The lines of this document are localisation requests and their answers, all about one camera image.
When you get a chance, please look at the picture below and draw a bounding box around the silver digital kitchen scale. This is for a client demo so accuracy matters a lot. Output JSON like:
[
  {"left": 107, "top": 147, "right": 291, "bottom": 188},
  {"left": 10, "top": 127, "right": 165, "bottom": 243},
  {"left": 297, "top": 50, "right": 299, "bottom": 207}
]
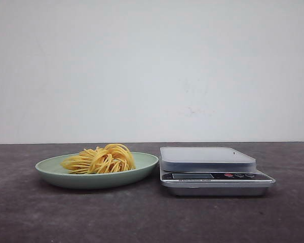
[{"left": 159, "top": 147, "right": 276, "bottom": 196}]

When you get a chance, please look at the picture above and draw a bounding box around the green round plate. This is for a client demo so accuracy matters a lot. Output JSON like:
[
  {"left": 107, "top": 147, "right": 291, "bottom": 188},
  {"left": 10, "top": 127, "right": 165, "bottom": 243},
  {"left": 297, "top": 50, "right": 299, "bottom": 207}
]
[{"left": 35, "top": 152, "right": 159, "bottom": 190}]

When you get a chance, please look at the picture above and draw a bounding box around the yellow vermicelli bundle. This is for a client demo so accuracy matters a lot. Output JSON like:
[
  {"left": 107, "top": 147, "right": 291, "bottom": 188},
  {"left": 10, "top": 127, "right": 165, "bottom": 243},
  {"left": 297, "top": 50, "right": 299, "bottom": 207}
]
[{"left": 60, "top": 143, "right": 136, "bottom": 174}]

